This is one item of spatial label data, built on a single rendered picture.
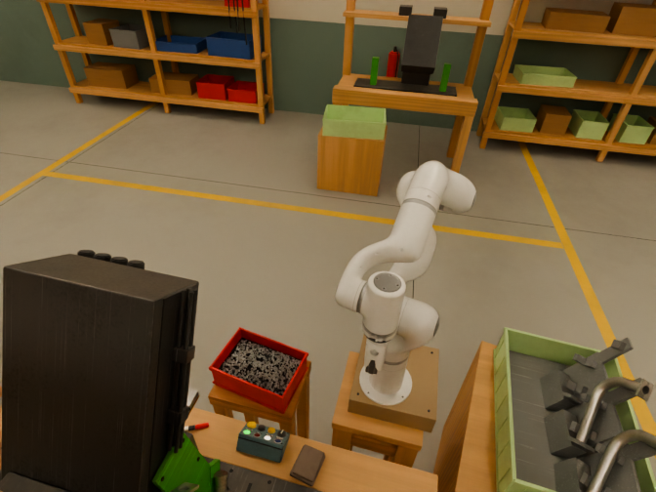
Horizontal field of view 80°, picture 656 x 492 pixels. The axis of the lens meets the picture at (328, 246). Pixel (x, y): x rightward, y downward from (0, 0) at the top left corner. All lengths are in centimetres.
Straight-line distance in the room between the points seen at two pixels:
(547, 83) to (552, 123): 53
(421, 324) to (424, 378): 42
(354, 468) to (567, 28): 508
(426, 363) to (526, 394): 41
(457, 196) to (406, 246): 28
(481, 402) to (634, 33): 481
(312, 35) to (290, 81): 71
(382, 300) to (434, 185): 33
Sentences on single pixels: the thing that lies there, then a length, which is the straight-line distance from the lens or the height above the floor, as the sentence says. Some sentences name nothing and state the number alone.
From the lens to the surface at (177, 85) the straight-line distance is 646.
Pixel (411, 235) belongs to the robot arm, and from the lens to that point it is 95.
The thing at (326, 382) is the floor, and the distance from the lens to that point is 262.
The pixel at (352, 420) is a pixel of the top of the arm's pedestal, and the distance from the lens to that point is 154.
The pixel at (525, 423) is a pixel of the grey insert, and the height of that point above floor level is 85.
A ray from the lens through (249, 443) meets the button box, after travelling 142.
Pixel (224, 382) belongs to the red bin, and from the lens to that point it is 165.
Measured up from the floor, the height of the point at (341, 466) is 90.
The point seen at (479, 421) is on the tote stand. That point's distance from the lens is 173.
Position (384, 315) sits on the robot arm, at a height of 155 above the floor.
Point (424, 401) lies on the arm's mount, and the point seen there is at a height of 94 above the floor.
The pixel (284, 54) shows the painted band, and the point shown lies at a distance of 624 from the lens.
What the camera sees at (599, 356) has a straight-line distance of 179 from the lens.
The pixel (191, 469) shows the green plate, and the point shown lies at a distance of 115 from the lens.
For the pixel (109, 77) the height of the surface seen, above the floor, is 41.
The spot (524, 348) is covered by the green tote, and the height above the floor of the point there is 88.
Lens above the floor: 222
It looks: 39 degrees down
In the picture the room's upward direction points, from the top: 3 degrees clockwise
